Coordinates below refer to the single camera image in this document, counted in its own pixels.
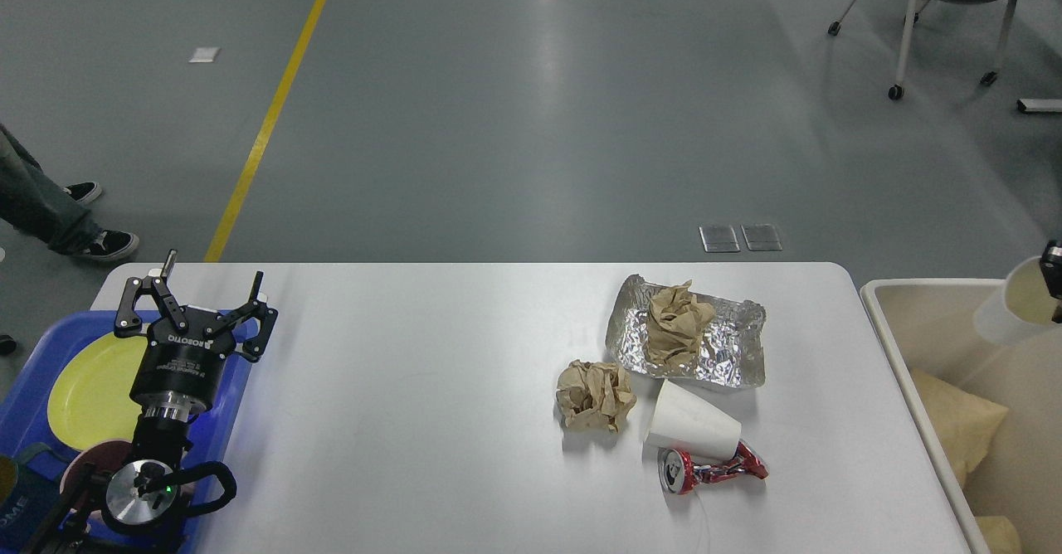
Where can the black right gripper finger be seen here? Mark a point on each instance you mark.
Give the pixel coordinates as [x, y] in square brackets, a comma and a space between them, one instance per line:
[1050, 269]

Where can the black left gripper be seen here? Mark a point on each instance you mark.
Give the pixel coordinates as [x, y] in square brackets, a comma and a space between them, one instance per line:
[184, 367]

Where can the white paper cup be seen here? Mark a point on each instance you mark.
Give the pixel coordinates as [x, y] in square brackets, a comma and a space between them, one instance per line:
[685, 421]
[1018, 309]

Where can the yellow plastic plate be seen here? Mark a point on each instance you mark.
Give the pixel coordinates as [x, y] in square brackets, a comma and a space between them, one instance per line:
[89, 403]

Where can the pink mug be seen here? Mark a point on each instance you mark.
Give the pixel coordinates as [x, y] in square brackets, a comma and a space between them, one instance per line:
[91, 459]

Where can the brown paper bag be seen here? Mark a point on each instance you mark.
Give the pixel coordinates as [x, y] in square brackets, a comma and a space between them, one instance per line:
[965, 424]

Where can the dark teal mug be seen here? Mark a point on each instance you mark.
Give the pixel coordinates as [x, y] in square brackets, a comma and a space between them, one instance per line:
[30, 487]

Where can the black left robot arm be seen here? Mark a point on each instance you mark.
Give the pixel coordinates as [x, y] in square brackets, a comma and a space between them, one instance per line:
[164, 429]

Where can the black and white shoe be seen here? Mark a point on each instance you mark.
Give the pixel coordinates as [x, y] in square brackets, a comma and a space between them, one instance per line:
[84, 192]
[110, 246]

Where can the beige plastic bin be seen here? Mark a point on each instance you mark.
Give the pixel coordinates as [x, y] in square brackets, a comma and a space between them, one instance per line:
[929, 324]

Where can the white bar on floor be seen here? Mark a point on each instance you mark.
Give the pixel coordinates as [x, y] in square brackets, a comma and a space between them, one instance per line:
[1039, 105]

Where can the blue plastic tray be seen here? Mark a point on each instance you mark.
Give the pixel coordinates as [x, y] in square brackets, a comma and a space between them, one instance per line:
[23, 414]

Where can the white floor marker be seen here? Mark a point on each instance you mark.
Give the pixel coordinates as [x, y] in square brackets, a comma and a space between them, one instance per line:
[204, 55]

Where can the right metal floor plate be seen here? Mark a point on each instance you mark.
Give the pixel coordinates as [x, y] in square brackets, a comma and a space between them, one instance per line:
[762, 237]

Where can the metal floor plate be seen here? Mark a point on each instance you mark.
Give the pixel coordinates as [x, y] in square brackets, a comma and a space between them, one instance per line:
[719, 239]
[762, 237]

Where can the crumpled aluminium foil sheet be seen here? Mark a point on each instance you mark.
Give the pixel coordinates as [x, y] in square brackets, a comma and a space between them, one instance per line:
[731, 355]

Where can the left metal floor plate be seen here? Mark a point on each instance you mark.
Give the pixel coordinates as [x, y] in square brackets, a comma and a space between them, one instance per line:
[719, 239]

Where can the crumpled brown paper on foil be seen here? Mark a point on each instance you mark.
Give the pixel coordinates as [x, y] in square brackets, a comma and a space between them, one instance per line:
[676, 324]

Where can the tipped white paper cup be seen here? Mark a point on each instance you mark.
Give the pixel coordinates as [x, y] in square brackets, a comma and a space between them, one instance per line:
[685, 421]

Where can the crumpled brown paper ball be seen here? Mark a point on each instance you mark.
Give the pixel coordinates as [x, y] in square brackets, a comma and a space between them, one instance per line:
[594, 396]

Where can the crushed red soda can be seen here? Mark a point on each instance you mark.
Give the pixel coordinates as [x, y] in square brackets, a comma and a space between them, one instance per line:
[679, 474]

